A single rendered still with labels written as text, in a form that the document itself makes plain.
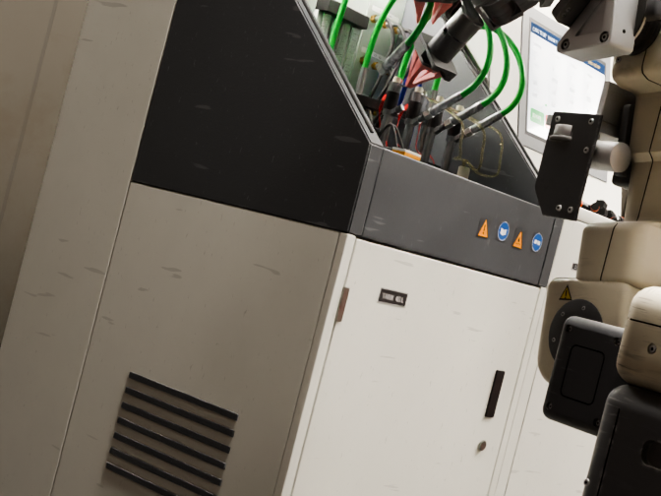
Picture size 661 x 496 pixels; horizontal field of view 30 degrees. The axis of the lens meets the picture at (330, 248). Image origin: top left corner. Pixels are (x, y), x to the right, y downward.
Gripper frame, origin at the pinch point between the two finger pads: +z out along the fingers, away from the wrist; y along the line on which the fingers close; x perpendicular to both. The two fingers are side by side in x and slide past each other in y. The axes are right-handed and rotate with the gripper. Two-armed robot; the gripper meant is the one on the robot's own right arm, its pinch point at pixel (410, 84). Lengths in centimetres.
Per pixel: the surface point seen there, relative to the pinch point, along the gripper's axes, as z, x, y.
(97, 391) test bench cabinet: 70, 39, -36
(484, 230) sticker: 5.1, -11.1, -32.2
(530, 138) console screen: 9, -53, 12
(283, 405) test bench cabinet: 31, 29, -62
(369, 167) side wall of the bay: -3.5, 27.4, -36.0
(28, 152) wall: 136, 4, 102
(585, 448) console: 45, -75, -49
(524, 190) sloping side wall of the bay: 6.0, -33.7, -13.5
